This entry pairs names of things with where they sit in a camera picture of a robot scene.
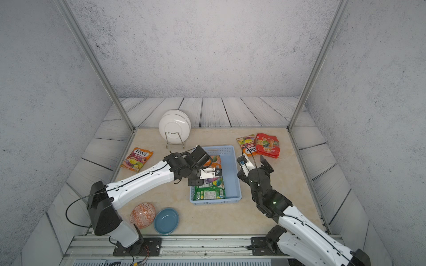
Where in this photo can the red Lot 100 candy bag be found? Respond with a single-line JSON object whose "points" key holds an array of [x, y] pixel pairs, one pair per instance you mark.
{"points": [[267, 145]]}

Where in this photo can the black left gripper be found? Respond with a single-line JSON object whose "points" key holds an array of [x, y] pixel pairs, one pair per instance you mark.
{"points": [[197, 183]]}

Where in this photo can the blue ceramic bowl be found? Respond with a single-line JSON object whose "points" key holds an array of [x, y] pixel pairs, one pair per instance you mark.
{"points": [[166, 221]]}

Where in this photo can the orange Fox's bag left wall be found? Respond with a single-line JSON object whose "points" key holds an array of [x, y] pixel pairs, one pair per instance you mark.
{"points": [[137, 159]]}

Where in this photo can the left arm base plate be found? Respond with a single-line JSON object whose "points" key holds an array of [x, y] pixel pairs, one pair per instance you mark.
{"points": [[148, 247]]}

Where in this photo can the light blue plastic basket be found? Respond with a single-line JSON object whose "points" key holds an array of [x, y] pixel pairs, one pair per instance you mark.
{"points": [[231, 182]]}

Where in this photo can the aluminium corner post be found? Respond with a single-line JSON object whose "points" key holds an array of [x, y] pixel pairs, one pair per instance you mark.
{"points": [[332, 31], [81, 39]]}

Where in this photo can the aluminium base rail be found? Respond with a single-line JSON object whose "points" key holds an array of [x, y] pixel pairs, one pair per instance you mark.
{"points": [[183, 250]]}

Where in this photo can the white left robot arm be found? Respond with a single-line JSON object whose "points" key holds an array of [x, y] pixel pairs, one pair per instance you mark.
{"points": [[105, 200]]}

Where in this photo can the green Fox's spring tea bag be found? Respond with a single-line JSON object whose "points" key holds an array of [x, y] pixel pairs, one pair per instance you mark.
{"points": [[214, 190]]}

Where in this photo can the orange Fox's fruits bag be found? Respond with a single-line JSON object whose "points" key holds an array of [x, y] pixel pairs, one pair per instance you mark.
{"points": [[214, 162], [248, 144]]}

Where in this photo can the left aluminium corner post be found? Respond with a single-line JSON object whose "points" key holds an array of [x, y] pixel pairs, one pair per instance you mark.
{"points": [[81, 39]]}

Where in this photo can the right aluminium corner post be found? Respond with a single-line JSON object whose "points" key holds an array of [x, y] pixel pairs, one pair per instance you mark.
{"points": [[332, 31]]}

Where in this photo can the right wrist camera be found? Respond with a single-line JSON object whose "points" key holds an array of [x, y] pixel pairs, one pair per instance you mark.
{"points": [[245, 166]]}

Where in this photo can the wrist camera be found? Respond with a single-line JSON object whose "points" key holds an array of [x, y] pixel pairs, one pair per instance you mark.
{"points": [[198, 158], [245, 166]]}

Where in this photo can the orange patterned bowl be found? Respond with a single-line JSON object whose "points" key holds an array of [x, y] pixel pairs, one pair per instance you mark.
{"points": [[143, 215]]}

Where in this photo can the wire plate stand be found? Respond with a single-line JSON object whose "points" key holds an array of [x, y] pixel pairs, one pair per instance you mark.
{"points": [[174, 139]]}

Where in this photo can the white plate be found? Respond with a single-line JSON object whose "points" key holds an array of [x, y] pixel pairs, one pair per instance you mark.
{"points": [[175, 121]]}

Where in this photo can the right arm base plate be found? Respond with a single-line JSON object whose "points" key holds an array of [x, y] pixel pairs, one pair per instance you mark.
{"points": [[259, 247]]}

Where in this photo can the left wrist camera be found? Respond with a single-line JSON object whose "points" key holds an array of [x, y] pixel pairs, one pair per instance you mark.
{"points": [[198, 158]]}

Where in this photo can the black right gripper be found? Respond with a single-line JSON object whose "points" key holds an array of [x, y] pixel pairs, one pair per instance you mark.
{"points": [[242, 176]]}

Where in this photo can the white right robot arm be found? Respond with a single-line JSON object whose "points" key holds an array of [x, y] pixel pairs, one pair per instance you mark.
{"points": [[294, 234]]}

